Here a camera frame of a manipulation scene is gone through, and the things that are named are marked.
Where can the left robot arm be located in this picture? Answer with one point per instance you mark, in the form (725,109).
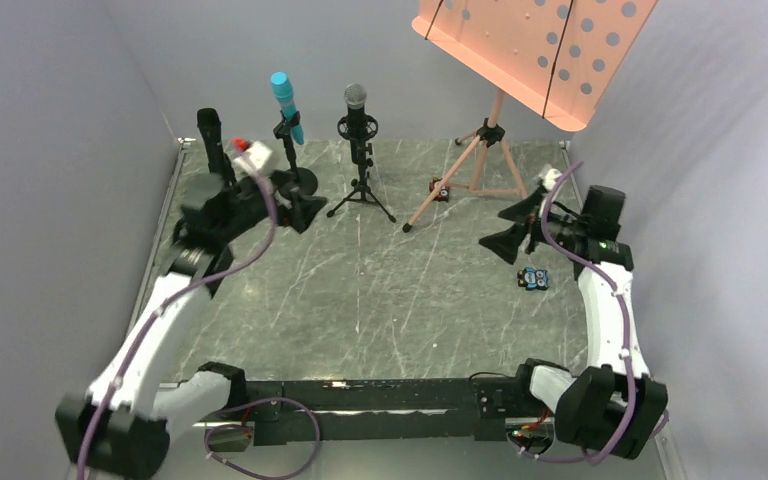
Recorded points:
(124,424)

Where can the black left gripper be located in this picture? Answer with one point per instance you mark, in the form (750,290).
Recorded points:
(284,201)

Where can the black microphone silver grille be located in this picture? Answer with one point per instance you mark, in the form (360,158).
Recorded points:
(355,97)

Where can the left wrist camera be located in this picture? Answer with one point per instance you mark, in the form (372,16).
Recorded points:
(253,157)

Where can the blue microphone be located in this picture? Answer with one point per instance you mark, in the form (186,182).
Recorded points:
(283,91)

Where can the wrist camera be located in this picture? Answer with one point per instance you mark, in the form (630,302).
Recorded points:
(253,157)
(548,178)

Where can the black tripod shock mount stand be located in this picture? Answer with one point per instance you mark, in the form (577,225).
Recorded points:
(362,158)

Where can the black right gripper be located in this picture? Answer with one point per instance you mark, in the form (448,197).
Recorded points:
(533,225)

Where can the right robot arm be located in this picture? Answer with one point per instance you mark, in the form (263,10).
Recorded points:
(614,405)

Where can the black microphone orange end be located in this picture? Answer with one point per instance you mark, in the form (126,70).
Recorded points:
(210,128)

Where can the red owl toy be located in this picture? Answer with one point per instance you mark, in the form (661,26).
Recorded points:
(439,190)

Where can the black clip desk mic stand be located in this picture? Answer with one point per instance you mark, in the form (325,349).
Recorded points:
(304,178)

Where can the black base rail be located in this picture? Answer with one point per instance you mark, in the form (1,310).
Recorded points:
(483,408)

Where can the pink music stand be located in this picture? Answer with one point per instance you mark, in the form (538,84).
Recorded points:
(555,57)

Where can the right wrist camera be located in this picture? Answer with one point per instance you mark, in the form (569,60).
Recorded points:
(548,178)

